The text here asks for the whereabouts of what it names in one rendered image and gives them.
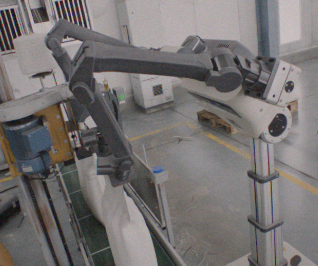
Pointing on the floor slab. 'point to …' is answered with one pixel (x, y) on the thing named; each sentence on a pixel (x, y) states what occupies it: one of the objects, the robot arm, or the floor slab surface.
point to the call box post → (166, 214)
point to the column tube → (1, 78)
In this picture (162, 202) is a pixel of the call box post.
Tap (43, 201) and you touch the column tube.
